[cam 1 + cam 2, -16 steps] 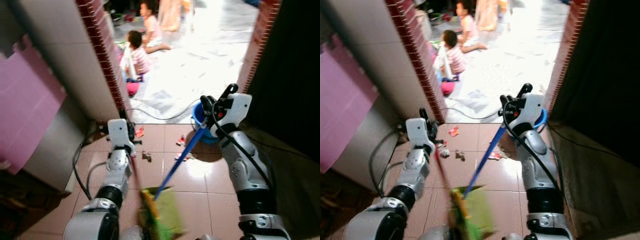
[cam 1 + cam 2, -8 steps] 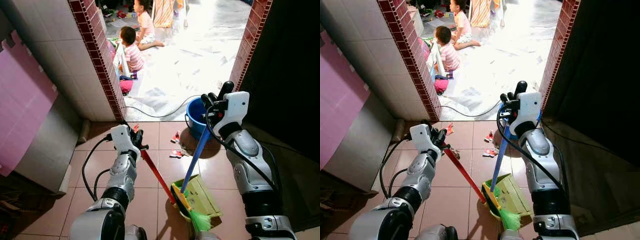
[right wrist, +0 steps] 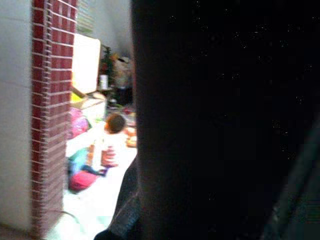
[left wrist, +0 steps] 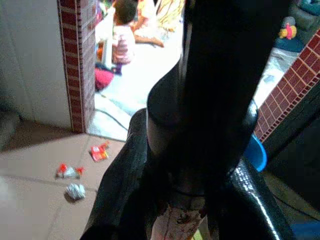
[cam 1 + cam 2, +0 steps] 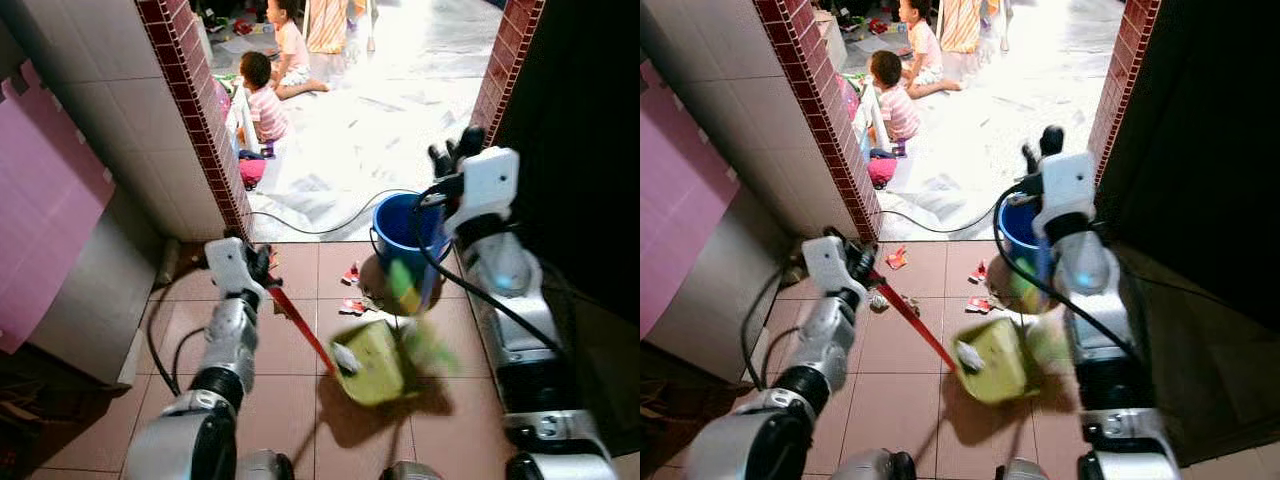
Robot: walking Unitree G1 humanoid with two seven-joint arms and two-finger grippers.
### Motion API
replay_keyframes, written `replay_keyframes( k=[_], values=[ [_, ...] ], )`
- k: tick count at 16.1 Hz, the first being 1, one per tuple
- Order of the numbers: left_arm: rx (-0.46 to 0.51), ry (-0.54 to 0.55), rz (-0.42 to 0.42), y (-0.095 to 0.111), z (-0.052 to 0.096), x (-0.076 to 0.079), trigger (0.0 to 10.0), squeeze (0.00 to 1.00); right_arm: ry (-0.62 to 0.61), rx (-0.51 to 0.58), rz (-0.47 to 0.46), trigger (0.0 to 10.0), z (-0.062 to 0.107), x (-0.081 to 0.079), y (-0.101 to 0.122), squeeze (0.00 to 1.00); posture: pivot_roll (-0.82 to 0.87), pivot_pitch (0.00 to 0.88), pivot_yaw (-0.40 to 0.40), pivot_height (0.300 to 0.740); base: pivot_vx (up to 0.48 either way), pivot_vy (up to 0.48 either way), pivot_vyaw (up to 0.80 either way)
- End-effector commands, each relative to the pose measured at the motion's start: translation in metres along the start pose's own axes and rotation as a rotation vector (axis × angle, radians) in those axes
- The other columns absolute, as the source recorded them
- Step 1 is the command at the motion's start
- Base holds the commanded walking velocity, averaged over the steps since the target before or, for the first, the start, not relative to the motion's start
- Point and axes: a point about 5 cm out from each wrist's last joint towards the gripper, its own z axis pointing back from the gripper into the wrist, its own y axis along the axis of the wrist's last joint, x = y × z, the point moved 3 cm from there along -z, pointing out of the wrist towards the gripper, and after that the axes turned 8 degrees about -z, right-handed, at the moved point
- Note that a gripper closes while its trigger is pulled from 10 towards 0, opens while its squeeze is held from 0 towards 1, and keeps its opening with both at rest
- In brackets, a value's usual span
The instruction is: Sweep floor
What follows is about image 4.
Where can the red brick pillar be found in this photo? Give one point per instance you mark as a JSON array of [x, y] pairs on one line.
[[75, 62]]

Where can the orange yellow patterned cloth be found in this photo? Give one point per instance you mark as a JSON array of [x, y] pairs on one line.
[[165, 17]]

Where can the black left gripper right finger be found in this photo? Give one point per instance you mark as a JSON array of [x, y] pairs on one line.
[[252, 200]]

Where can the red snack wrapper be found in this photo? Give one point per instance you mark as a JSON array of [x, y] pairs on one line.
[[99, 152]]

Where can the seated child in striped shirt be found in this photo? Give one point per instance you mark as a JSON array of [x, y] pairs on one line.
[[123, 37]]

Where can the yellow plush toy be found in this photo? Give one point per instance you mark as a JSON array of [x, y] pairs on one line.
[[288, 31]]

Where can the red cloth bag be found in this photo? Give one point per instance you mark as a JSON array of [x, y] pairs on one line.
[[103, 79]]

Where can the red tiled low wall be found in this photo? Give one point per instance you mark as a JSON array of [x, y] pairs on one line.
[[287, 90]]

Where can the white plastic stool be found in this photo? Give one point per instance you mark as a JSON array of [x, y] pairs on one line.
[[106, 42]]

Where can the crumpled silver foil ball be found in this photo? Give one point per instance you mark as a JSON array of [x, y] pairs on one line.
[[75, 191]]

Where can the blue plastic dustpan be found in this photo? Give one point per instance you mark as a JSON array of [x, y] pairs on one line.
[[257, 152]]

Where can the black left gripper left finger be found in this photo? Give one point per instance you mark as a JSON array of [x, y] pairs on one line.
[[125, 180]]

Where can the silver and red wrapper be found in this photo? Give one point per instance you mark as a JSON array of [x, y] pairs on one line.
[[68, 172]]

